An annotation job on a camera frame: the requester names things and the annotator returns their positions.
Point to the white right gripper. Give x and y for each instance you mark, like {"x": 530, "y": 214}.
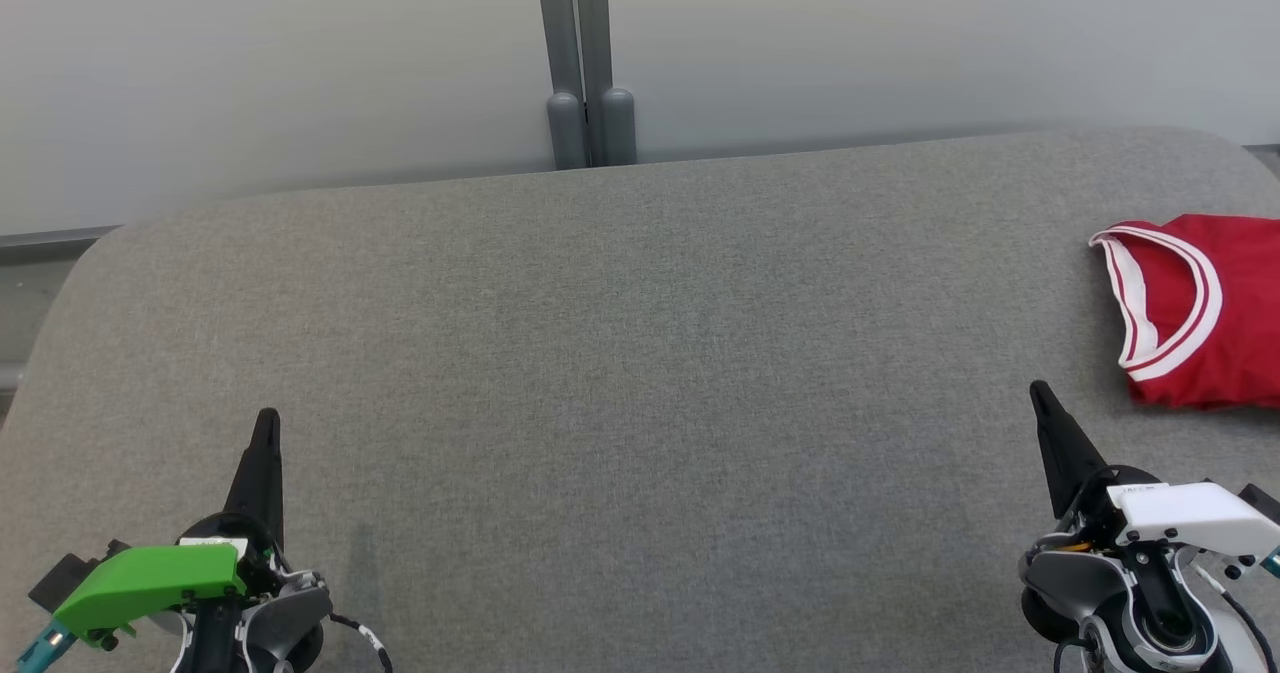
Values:
{"x": 1190, "y": 515}

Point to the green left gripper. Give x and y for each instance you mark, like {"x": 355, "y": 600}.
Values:
{"x": 150, "y": 583}

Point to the red and white shirt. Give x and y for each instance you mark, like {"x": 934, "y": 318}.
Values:
{"x": 1230, "y": 303}

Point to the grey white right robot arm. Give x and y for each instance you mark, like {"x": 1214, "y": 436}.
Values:
{"x": 1070, "y": 578}

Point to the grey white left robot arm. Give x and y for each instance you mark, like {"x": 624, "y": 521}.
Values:
{"x": 290, "y": 618}

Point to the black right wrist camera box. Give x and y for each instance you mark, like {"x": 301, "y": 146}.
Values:
{"x": 1262, "y": 503}

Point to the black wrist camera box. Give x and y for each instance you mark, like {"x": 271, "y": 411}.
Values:
{"x": 1262, "y": 503}
{"x": 65, "y": 578}

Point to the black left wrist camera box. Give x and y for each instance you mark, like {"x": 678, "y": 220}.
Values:
{"x": 65, "y": 578}

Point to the grey wall skirting rail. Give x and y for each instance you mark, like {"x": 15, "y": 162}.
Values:
{"x": 50, "y": 241}

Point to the grey metal partition post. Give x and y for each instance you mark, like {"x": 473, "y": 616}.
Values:
{"x": 585, "y": 53}

